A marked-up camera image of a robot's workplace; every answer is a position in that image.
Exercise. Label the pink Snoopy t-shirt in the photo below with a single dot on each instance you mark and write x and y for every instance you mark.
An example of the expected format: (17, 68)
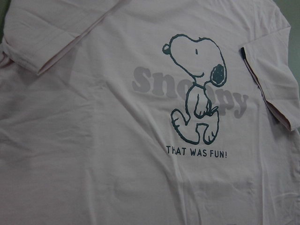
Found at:
(148, 112)

